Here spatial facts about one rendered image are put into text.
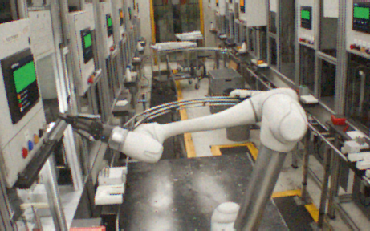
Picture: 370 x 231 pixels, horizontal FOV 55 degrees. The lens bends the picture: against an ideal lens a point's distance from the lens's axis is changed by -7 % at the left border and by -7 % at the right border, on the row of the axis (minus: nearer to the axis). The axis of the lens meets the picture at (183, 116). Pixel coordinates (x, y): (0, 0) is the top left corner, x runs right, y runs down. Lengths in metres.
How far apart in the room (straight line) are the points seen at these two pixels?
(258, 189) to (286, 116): 0.31
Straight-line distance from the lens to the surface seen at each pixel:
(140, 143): 1.47
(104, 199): 1.99
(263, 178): 1.38
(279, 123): 1.25
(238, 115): 1.45
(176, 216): 2.14
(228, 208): 1.69
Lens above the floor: 1.87
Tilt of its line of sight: 19 degrees down
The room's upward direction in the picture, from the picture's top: 4 degrees counter-clockwise
